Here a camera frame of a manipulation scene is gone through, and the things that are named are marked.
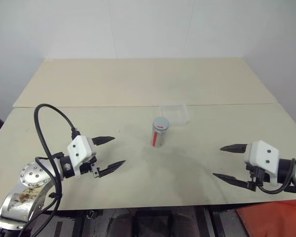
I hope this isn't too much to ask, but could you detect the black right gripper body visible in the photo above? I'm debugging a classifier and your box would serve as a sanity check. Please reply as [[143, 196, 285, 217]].
[[245, 164, 272, 186]]

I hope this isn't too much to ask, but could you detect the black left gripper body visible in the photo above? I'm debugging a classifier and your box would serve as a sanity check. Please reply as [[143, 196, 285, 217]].
[[79, 155, 101, 179]]

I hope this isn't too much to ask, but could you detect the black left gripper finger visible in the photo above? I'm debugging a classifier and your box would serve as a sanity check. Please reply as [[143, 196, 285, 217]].
[[98, 160, 127, 178], [92, 135, 115, 147]]

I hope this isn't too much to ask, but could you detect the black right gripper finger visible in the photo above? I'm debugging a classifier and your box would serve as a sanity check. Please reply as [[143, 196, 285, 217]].
[[212, 172, 257, 192], [219, 143, 249, 154]]

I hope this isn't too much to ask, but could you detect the clear plastic jar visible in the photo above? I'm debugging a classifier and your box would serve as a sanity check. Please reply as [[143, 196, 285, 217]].
[[150, 126, 168, 149]]

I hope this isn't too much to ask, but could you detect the grey plastic container lid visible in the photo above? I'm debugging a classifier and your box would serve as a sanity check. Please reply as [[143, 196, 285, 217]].
[[152, 117, 171, 132]]

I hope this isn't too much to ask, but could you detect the clear plastic container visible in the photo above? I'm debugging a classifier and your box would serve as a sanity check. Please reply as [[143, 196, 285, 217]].
[[159, 102, 191, 126]]

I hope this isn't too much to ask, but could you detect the orange sheet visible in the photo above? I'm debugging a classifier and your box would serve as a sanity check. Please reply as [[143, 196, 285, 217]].
[[235, 199, 296, 237]]

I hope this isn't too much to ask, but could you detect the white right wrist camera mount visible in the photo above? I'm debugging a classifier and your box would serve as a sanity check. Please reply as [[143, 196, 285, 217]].
[[244, 140, 281, 186]]

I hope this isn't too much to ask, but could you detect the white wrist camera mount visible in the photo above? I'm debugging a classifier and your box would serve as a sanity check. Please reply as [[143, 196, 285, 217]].
[[244, 140, 281, 186], [67, 135, 98, 179]]

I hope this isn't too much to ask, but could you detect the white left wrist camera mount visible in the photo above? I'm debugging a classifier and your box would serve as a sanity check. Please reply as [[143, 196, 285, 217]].
[[67, 135, 98, 179]]

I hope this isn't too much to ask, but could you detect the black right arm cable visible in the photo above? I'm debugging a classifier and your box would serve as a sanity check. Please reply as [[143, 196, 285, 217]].
[[257, 158, 296, 213]]

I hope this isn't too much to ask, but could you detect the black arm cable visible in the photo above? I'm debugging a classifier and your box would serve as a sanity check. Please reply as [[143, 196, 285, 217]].
[[17, 103, 81, 237], [257, 158, 296, 213]]

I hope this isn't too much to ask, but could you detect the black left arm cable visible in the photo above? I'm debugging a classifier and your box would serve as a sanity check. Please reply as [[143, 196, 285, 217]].
[[17, 103, 81, 237]]

